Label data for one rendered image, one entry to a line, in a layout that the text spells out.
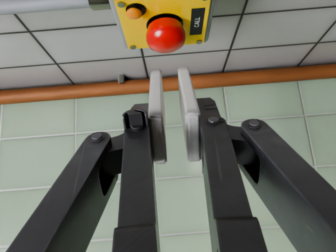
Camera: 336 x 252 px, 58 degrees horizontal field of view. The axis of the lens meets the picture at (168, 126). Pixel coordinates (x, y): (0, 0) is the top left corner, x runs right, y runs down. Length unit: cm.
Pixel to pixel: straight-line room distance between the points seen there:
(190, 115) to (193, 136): 1
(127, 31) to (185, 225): 37
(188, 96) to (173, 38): 14
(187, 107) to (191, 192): 43
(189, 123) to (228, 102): 47
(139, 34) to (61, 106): 34
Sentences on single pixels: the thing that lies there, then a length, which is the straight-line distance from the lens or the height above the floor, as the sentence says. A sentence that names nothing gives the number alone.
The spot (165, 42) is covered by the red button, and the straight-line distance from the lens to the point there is 31.
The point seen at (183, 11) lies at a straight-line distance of 31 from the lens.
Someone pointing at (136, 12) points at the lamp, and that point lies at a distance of 30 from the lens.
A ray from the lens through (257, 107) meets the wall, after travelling 62.
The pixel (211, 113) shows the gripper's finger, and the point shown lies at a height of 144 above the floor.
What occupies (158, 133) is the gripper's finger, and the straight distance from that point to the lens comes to 15.
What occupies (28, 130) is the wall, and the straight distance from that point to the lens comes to 66.
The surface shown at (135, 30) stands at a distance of 33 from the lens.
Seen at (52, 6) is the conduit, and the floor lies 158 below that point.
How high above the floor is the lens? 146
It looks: 1 degrees up
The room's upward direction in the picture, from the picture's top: 95 degrees counter-clockwise
